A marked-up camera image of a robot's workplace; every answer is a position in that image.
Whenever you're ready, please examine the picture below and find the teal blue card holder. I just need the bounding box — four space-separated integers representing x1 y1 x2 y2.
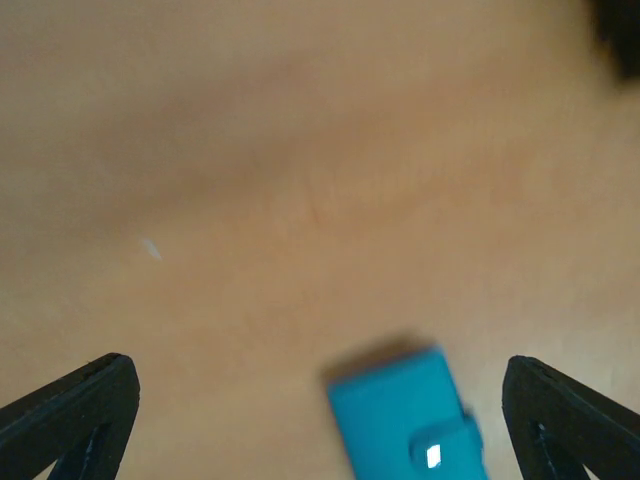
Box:
327 347 488 480

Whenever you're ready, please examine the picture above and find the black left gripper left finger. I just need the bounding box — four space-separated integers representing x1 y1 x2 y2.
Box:
1 353 140 479

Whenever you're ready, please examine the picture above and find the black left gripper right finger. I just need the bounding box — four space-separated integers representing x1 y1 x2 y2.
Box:
502 355 639 479

